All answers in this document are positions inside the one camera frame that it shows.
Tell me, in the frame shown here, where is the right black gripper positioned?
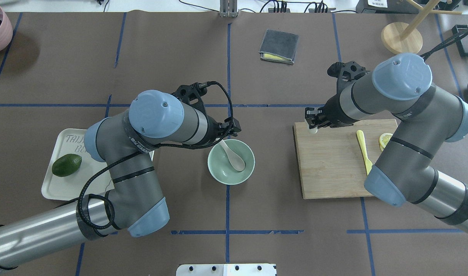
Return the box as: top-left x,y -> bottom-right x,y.
305,103 -> 336,129

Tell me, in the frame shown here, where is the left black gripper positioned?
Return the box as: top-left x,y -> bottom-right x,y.
209,118 -> 242,143

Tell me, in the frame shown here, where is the white ceramic spoon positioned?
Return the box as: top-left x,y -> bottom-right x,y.
219,139 -> 245,172

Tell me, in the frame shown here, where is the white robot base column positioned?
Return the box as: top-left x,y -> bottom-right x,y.
176,263 -> 277,276

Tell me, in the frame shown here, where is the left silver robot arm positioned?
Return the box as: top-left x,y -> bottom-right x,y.
0,86 -> 241,274

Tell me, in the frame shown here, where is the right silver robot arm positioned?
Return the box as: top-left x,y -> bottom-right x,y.
305,53 -> 468,234

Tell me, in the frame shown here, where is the mint green bowl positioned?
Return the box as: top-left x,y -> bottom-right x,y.
207,139 -> 255,185

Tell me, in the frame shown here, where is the wooden cutting board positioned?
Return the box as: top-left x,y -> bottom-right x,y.
293,119 -> 397,200

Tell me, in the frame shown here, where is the yellow plastic knife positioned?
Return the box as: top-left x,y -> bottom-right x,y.
356,130 -> 373,175

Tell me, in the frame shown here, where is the lemon slice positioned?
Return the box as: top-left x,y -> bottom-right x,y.
378,133 -> 392,152

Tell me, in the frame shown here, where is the grey yellow sponge cloth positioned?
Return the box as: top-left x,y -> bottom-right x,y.
259,29 -> 299,65

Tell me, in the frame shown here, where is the wooden mug tree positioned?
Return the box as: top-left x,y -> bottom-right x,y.
380,0 -> 462,55

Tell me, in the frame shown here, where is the white rectangular tray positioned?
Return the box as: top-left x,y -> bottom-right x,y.
41,128 -> 155,201

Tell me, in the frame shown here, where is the green avocado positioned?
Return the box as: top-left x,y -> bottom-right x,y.
51,154 -> 82,177

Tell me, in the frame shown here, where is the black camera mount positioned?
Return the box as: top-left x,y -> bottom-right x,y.
327,61 -> 370,95

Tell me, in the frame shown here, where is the aluminium frame post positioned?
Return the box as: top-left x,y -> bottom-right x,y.
219,0 -> 239,18

